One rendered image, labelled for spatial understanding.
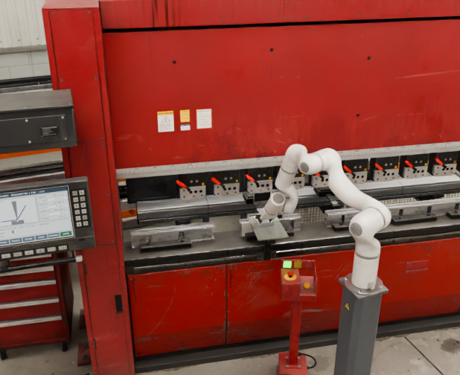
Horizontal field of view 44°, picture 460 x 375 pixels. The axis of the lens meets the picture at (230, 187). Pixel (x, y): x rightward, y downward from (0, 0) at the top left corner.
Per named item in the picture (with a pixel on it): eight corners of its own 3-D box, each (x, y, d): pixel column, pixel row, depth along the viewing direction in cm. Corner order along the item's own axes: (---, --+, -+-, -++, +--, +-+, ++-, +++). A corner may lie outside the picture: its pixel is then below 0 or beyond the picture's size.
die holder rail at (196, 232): (132, 248, 338) (130, 234, 334) (131, 243, 343) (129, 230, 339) (214, 239, 347) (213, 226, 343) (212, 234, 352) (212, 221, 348)
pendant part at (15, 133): (-17, 288, 265) (-57, 114, 228) (-12, 260, 287) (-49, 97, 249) (94, 270, 278) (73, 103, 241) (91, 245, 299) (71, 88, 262)
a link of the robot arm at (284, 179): (310, 167, 304) (292, 207, 323) (280, 160, 303) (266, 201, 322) (310, 178, 297) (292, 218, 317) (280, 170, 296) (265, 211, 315)
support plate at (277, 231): (258, 241, 324) (258, 239, 323) (247, 219, 347) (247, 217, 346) (288, 237, 327) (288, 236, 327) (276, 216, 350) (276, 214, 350)
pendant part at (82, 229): (-5, 263, 259) (-19, 193, 243) (-3, 249, 269) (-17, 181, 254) (96, 248, 271) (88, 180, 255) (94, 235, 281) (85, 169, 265)
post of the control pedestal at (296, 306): (288, 365, 356) (292, 295, 332) (288, 359, 361) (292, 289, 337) (297, 366, 356) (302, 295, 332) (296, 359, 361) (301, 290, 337)
